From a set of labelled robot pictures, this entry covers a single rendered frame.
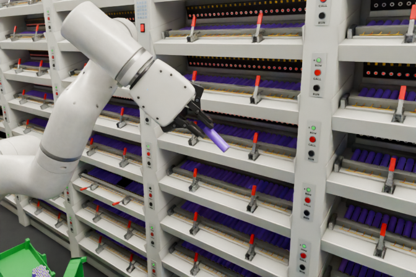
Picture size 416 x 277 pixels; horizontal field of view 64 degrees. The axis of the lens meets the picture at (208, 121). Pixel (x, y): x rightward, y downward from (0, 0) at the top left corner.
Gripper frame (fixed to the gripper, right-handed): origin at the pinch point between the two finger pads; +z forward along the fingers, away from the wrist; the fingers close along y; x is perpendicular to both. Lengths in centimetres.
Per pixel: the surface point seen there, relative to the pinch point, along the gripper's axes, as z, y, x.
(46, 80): -60, -63, 120
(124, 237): 24, -87, 82
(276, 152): 33, 1, 41
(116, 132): -13, -47, 84
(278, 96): 19.9, 15.2, 41.8
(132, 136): -6, -41, 77
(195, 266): 50, -61, 57
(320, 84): 21.7, 25.3, 26.4
